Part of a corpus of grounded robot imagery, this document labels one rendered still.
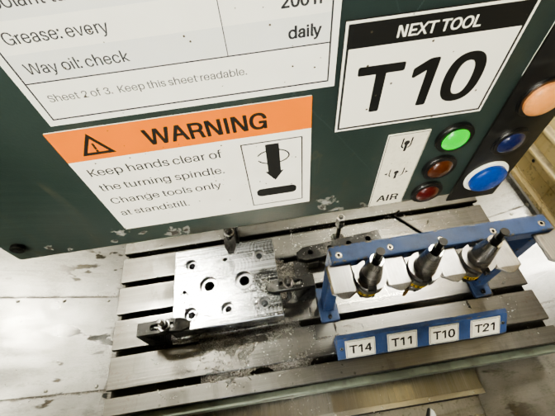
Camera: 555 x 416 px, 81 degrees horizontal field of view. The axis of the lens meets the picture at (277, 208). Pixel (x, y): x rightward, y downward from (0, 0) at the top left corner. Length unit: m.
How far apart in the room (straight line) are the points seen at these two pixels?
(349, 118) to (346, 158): 0.04
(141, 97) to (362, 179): 0.17
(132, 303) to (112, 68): 0.96
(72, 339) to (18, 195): 1.16
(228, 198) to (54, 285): 1.28
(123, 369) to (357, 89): 0.97
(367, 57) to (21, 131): 0.19
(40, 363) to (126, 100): 1.27
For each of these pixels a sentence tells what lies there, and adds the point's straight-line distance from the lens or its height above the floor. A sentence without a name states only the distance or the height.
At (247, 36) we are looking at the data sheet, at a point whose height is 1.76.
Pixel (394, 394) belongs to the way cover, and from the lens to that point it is 1.12.
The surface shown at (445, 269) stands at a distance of 0.74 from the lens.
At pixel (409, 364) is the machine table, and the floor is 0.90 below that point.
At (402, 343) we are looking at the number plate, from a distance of 0.97.
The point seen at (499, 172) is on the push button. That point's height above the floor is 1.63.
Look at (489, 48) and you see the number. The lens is 0.23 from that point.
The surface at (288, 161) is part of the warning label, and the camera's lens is 0.23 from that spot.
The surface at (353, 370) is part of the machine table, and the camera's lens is 0.96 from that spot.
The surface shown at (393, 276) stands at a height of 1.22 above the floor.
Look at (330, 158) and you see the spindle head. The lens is 0.24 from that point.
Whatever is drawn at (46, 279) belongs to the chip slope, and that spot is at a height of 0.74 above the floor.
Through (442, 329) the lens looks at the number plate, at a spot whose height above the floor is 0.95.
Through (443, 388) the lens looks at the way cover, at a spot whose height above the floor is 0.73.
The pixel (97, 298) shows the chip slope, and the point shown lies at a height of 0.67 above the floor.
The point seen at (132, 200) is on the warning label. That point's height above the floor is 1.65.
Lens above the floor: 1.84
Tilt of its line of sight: 55 degrees down
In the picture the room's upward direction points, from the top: 7 degrees counter-clockwise
